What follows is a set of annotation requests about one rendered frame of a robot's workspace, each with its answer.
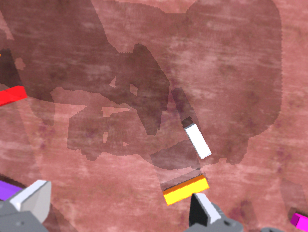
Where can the red rod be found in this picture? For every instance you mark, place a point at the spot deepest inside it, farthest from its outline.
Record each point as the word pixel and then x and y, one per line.
pixel 11 95

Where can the white rectangular block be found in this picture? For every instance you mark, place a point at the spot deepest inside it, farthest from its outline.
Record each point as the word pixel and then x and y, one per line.
pixel 197 141

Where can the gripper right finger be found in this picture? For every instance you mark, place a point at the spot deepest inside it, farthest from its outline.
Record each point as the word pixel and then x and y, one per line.
pixel 205 216

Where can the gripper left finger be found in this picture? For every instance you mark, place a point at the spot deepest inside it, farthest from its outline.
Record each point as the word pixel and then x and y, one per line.
pixel 23 205

